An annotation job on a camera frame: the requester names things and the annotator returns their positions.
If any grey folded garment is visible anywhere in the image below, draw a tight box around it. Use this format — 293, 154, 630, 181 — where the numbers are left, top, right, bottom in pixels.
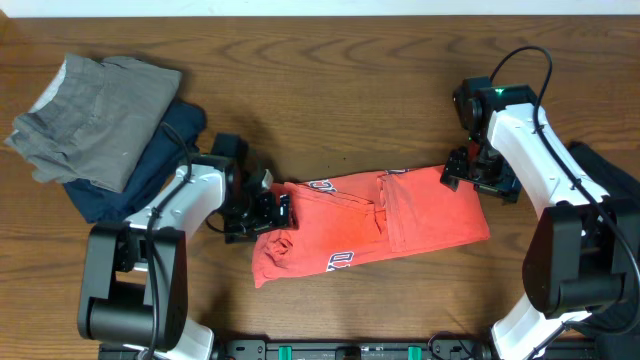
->
5, 53, 182, 193

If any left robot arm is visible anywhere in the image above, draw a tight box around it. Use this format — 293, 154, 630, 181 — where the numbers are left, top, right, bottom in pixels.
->
77, 133, 295, 359

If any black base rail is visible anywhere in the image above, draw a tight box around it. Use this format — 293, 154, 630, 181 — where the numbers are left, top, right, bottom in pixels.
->
98, 332, 496, 360

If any red t-shirt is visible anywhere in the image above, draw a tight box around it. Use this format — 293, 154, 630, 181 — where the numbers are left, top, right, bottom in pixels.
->
252, 166, 490, 287

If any navy folded garment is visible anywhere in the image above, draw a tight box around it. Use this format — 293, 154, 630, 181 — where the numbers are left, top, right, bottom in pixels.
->
63, 100, 206, 223

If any black garment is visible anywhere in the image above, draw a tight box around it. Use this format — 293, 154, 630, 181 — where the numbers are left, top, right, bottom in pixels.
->
568, 142, 639, 328

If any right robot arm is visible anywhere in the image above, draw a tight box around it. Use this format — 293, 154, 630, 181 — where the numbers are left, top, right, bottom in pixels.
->
440, 76, 639, 359

